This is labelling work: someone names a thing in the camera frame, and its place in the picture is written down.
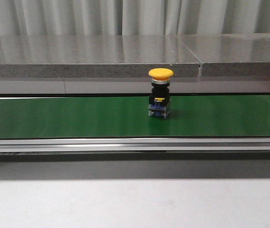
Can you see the grey stone countertop slab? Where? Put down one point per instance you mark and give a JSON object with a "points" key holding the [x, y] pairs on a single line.
{"points": [[70, 56]]}

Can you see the green conveyor belt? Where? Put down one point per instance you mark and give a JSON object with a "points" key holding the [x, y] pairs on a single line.
{"points": [[202, 115]]}

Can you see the grey stone slab right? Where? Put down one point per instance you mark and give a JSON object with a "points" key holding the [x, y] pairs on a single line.
{"points": [[231, 55]]}

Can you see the white pleated curtain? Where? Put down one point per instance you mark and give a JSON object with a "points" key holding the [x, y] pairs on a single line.
{"points": [[133, 17]]}

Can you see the aluminium conveyor side rail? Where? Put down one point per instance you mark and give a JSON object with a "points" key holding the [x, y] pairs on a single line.
{"points": [[138, 145]]}

